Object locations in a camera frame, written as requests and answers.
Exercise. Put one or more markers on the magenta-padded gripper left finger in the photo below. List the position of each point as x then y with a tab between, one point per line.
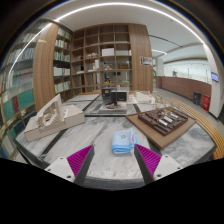
63	166

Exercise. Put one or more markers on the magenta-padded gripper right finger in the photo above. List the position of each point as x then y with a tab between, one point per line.
165	165

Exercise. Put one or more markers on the light blue printed towel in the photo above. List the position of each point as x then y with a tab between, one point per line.
121	141

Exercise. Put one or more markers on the wooden model base board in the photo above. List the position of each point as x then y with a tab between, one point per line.
163	140

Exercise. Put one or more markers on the dark brown building model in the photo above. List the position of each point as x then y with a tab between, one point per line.
156	120

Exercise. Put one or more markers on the beige cardboard building model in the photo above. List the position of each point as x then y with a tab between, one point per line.
70	118

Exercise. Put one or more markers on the white building model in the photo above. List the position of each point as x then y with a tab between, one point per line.
143	97

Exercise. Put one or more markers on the dark floor bin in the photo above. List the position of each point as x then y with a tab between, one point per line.
197	98

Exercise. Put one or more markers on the red cabinet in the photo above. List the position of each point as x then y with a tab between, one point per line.
206	102

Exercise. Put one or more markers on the bookcase with coloured books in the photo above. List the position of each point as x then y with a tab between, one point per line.
20	100

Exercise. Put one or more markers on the black box building model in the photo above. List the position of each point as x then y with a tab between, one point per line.
113	95

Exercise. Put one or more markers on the dark bookshelf with books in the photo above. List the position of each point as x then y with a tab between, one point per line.
61	71

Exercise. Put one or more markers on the wooden cubby shelf unit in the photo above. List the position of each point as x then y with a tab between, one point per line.
100	60

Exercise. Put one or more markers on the grey model base plate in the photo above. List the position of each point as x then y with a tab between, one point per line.
100	112

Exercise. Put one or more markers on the blue wall screen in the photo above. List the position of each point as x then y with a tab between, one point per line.
215	76

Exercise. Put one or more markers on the wall poster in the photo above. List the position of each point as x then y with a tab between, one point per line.
146	60

